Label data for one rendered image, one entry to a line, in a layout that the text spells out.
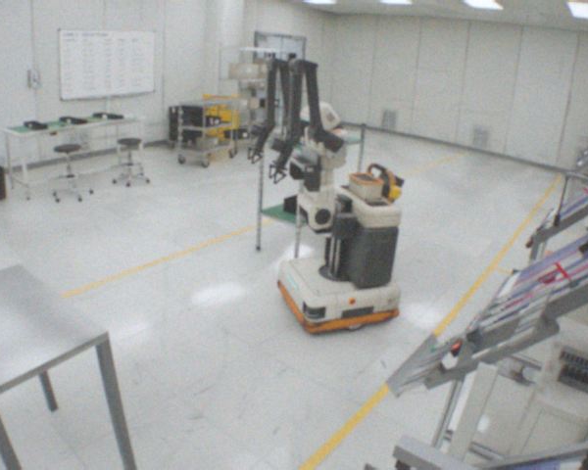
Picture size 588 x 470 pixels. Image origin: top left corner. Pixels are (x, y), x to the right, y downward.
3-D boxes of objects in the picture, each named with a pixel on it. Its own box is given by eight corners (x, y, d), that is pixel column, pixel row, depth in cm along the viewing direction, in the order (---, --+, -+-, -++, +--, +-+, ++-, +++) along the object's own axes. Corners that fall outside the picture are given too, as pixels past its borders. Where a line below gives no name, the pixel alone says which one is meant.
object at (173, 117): (166, 148, 773) (166, 106, 745) (184, 144, 808) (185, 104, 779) (189, 153, 739) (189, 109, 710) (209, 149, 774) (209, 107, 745)
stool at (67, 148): (46, 197, 490) (41, 147, 467) (83, 188, 529) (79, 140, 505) (62, 207, 463) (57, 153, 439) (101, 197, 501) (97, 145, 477)
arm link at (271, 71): (279, 59, 246) (274, 59, 256) (269, 59, 244) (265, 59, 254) (276, 131, 263) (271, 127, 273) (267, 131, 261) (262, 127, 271)
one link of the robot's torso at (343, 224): (333, 229, 293) (337, 193, 284) (353, 247, 268) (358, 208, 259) (295, 232, 284) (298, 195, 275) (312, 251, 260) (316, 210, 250)
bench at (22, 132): (8, 188, 518) (0, 127, 487) (121, 164, 650) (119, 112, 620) (25, 201, 475) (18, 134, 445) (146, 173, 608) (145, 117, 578)
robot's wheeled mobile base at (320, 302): (358, 277, 345) (362, 248, 336) (400, 320, 290) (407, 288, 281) (274, 288, 323) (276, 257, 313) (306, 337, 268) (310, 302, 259)
